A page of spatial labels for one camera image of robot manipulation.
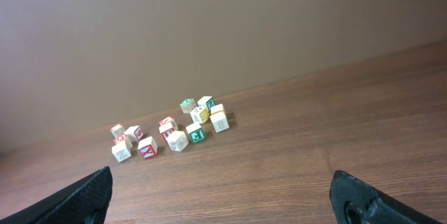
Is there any white red Y block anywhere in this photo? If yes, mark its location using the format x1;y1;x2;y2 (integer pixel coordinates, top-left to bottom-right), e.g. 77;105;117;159
138;136;158;160

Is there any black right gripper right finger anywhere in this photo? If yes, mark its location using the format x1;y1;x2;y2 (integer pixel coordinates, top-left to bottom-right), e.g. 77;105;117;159
329;170;441;224

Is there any green N letter block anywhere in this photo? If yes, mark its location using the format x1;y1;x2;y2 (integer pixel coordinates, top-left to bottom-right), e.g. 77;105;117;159
179;98;197;114

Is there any yellow topped wooden block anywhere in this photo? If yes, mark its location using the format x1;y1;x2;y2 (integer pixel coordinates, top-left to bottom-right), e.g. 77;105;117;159
166;130;189;151

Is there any red A letter block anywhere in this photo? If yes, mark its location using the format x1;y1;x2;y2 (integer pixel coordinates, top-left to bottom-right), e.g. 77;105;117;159
159;116;178;130

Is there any white red H block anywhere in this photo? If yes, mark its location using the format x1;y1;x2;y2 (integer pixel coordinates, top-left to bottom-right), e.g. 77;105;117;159
159;124;175;142

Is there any white green-sided block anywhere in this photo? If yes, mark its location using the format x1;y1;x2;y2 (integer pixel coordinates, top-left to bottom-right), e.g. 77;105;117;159
197;96;216;111

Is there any cream yellow-sided block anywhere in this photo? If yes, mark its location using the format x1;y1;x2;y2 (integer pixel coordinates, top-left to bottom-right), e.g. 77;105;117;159
210;104;226;115

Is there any white green Z block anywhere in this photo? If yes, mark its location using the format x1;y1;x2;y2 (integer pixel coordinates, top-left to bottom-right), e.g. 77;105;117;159
111;142;131;163

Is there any white green E block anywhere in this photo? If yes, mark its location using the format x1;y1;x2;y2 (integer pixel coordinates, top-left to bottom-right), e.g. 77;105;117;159
186;123;206;144

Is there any red I letter block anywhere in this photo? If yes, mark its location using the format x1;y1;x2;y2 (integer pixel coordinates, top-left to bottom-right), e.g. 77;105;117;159
110;124;126;138

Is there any white 8 number block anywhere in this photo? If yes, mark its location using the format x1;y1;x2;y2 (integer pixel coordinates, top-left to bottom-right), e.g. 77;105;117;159
210;112;229;133

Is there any red Q letter block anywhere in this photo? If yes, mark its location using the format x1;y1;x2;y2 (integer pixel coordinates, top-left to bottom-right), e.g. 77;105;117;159
114;134;133;149

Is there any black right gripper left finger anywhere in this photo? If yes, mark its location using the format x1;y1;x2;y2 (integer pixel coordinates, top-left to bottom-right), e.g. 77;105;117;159
1;166;113;224

